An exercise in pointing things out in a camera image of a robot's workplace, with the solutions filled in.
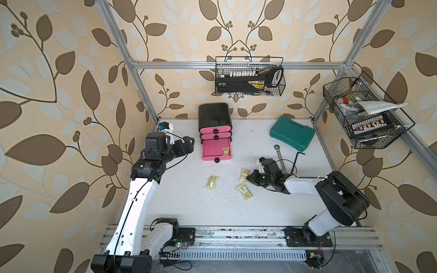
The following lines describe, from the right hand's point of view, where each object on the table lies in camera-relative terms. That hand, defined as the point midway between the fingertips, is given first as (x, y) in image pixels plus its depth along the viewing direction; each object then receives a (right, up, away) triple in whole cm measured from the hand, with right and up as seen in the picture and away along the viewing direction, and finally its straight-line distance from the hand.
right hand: (246, 177), depth 91 cm
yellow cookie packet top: (-1, +2, +1) cm, 2 cm away
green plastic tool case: (+33, +24, +19) cm, 46 cm away
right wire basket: (+47, +43, -7) cm, 64 cm away
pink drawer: (-17, +23, +7) cm, 29 cm away
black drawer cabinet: (-18, +36, +13) cm, 42 cm away
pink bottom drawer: (-20, +14, +10) cm, 26 cm away
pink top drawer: (-17, +26, +3) cm, 32 cm away
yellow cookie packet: (-11, +14, +8) cm, 19 cm away
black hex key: (+30, +8, +8) cm, 32 cm away
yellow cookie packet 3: (-1, -6, -7) cm, 9 cm away
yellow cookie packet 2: (-19, -2, -3) cm, 19 cm away
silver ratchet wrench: (+21, +15, +13) cm, 29 cm away
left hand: (-28, +21, -19) cm, 40 cm away
